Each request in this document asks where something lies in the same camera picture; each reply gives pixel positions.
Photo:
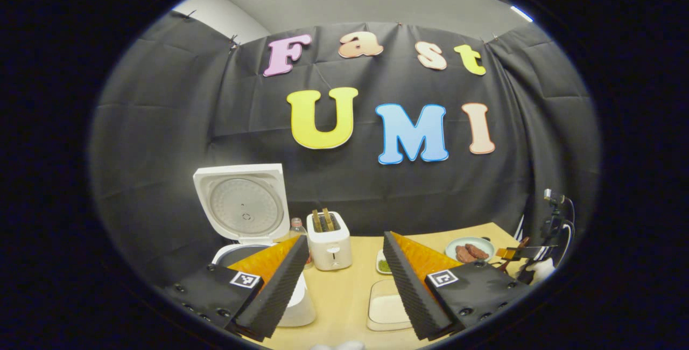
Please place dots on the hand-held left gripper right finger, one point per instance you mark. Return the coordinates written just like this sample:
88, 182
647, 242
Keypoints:
414, 296

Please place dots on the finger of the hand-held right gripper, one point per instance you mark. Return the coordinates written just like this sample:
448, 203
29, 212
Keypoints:
530, 251

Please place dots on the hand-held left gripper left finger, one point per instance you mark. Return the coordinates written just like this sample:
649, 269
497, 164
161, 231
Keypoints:
274, 296

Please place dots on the white rice layer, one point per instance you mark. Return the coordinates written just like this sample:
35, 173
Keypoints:
387, 309

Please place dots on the clear glass rice tray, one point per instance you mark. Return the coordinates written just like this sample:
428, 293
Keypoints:
377, 326

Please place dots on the white rice cooker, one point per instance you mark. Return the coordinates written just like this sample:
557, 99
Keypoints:
242, 204

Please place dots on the white divided bean dish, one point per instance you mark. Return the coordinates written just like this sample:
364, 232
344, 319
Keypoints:
383, 265

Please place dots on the red meat piece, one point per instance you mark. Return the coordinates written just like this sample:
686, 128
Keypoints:
464, 254
478, 251

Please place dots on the pale green plate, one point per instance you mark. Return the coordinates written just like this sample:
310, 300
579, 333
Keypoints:
451, 246

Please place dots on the white toaster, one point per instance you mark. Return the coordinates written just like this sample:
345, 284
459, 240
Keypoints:
331, 253

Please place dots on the clear plastic bottle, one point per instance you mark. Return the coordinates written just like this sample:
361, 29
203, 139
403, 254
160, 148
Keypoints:
297, 227

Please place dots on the brown toast slice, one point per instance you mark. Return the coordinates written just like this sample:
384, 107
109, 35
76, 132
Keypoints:
317, 222
328, 219

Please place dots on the black backdrop cloth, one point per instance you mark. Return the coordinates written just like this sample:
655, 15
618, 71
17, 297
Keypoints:
161, 124

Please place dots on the ceiling light panel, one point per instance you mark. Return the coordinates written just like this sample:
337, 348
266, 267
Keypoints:
521, 13

